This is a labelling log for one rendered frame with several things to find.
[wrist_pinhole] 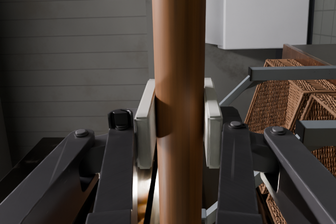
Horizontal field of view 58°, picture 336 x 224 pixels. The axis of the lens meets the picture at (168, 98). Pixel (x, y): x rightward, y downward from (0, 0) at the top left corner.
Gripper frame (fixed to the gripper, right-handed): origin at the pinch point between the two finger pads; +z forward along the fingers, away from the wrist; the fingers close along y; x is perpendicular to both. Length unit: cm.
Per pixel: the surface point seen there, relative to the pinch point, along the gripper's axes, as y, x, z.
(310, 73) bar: 43, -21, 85
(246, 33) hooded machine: 57, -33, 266
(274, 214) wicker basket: 34, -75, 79
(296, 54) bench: 60, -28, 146
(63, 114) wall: -154, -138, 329
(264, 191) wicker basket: 34, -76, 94
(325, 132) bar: 27, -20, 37
